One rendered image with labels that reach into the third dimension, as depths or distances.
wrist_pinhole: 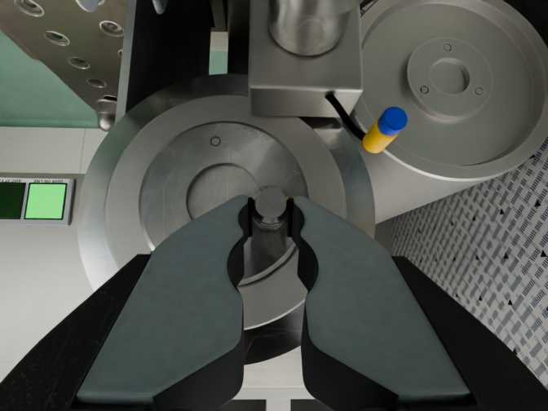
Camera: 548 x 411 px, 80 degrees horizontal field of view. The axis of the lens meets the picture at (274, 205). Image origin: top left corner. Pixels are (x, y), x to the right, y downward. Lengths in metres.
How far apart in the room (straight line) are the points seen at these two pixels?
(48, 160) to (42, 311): 2.98
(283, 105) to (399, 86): 0.07
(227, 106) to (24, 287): 0.47
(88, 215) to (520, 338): 0.26
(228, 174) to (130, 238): 0.05
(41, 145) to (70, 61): 3.09
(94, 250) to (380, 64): 0.18
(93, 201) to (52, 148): 3.35
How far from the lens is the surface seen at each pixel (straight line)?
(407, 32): 0.23
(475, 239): 0.29
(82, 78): 0.54
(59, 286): 0.57
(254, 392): 0.52
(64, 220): 0.57
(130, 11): 0.24
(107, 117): 0.57
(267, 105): 0.16
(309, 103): 0.16
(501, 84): 0.24
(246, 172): 0.15
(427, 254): 0.35
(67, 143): 3.48
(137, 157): 0.17
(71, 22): 0.44
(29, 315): 0.59
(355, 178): 0.17
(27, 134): 3.70
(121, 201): 0.17
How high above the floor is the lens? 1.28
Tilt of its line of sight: 11 degrees down
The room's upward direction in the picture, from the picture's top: 180 degrees counter-clockwise
